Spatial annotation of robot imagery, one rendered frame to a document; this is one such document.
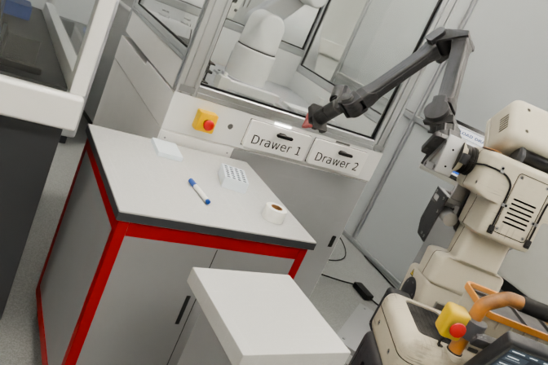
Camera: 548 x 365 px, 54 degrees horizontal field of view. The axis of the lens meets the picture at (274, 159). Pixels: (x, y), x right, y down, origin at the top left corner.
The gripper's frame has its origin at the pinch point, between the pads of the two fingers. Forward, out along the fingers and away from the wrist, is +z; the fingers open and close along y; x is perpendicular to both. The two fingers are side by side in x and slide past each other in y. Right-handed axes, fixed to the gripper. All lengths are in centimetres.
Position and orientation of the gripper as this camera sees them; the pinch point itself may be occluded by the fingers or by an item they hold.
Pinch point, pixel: (304, 126)
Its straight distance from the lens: 207.8
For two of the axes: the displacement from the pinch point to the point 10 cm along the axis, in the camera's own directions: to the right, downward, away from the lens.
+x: -8.1, -2.2, -5.4
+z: -5.8, 3.2, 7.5
